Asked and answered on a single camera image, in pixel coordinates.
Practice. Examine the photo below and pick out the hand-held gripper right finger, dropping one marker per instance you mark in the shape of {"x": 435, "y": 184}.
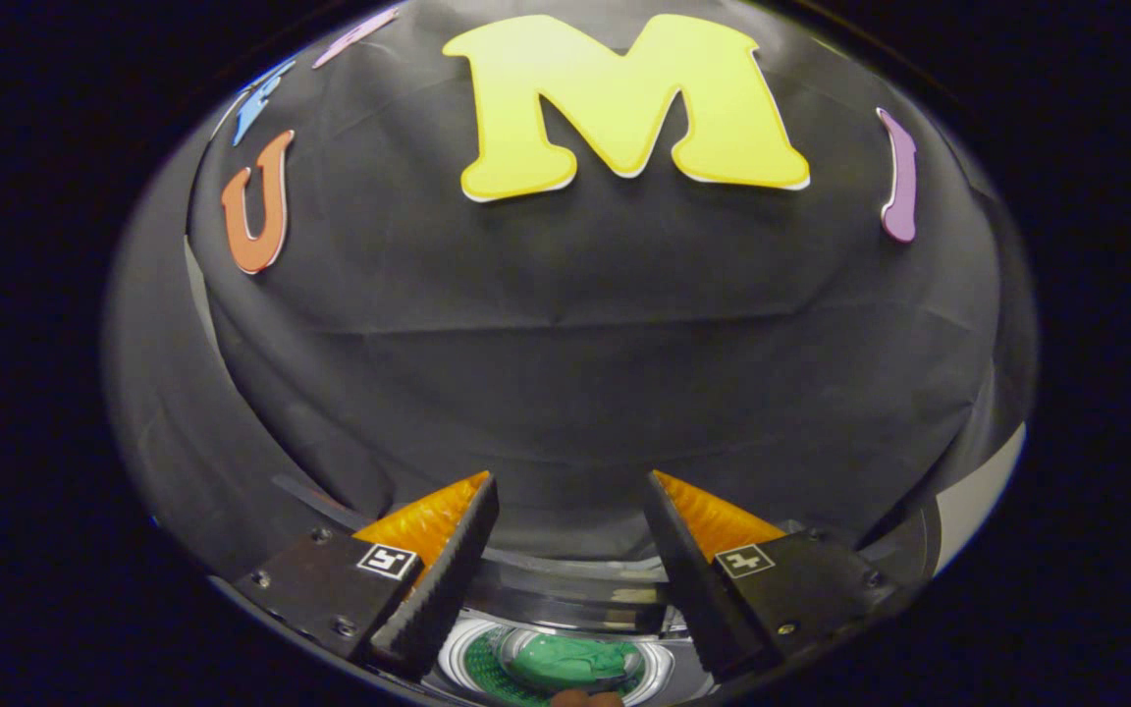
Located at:
{"x": 698, "y": 589}

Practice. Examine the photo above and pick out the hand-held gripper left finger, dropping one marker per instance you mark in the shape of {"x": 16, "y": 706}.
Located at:
{"x": 438, "y": 589}

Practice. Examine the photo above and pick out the green polo shirt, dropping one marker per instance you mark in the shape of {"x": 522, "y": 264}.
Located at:
{"x": 565, "y": 663}

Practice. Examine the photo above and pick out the black backdrop cloth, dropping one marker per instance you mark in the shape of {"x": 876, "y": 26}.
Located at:
{"x": 575, "y": 344}

